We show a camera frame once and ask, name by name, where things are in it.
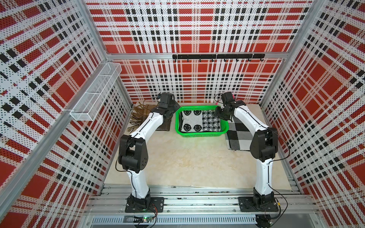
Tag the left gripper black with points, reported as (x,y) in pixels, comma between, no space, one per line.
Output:
(175,105)

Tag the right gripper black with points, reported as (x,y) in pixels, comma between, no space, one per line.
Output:
(217,112)

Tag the black white smiley scarf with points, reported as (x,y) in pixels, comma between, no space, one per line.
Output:
(199,121)

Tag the grey black checked scarf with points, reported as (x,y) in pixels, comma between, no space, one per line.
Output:
(238,137)

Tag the brown plaid fringed scarf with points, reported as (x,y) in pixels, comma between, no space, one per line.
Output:
(139,115)

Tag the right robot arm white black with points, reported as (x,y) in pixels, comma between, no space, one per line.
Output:
(263,148)

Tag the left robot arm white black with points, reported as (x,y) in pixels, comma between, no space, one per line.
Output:
(133,154)

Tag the green circuit board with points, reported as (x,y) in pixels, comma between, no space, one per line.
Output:
(143,219)

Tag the black hook rail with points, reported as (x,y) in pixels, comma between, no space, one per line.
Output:
(218,56)

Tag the white wire mesh shelf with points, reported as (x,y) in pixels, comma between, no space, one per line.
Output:
(89,105)

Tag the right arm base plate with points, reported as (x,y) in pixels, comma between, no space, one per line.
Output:
(253,204)

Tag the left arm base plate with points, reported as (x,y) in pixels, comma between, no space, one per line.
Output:
(135,205)

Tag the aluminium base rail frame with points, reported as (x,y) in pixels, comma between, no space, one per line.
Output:
(200,207)

